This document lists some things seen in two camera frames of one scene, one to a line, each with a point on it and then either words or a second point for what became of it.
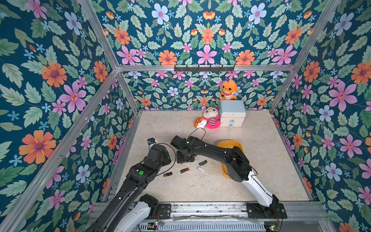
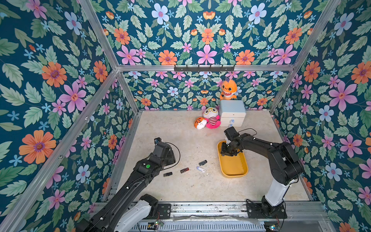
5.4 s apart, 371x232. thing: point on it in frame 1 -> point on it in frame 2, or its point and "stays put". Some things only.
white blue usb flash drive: (199, 168) stays put
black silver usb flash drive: (203, 163) stays put
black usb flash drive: (167, 174) stays put
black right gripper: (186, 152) -> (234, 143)
